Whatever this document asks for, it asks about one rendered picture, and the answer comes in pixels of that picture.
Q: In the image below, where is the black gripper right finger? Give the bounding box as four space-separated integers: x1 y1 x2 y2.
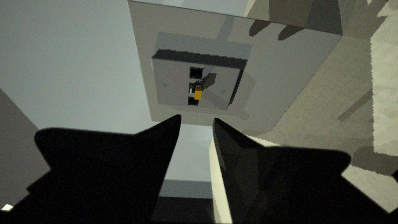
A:
213 118 351 224

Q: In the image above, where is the pale cream flat panel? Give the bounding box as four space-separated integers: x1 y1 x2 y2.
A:
127 0 342 131

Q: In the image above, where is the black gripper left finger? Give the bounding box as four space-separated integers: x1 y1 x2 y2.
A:
34 114 181 220

